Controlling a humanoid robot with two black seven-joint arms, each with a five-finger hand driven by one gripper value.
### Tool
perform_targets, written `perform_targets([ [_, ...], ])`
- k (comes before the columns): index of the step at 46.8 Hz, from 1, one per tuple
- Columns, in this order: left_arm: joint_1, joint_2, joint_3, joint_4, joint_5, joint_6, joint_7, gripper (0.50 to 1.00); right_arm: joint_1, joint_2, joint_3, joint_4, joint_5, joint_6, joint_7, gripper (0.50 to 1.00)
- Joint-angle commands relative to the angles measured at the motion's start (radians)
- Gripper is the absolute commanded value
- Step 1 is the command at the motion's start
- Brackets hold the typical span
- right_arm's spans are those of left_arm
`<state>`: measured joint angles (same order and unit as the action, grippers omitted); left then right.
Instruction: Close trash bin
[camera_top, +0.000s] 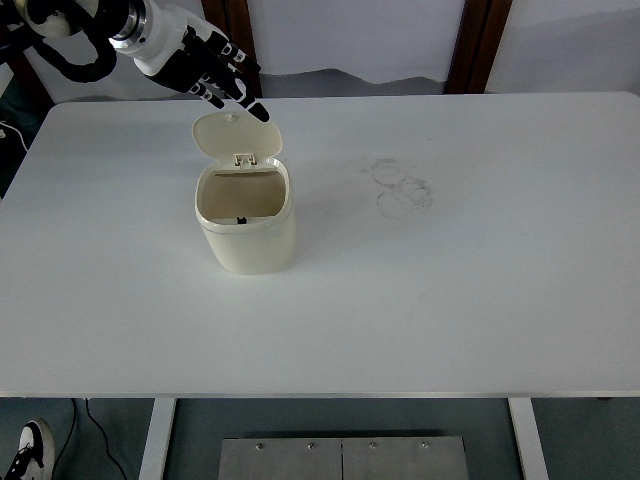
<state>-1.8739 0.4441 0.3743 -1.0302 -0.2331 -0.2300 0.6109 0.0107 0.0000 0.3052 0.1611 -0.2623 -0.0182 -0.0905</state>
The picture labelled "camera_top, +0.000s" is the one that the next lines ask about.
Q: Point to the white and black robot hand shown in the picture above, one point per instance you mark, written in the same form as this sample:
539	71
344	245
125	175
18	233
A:
165	35

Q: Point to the white table leg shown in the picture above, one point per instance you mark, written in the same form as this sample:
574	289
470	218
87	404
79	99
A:
527	440
157	440

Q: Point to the cream plastic flip-lid trash bin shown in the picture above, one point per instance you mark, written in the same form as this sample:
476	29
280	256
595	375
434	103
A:
250	245

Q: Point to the grey metal plate with screws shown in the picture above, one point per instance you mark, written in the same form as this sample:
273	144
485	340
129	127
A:
345	462

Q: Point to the dark brown wooden frame post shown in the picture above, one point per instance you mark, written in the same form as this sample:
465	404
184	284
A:
240	30
475	50

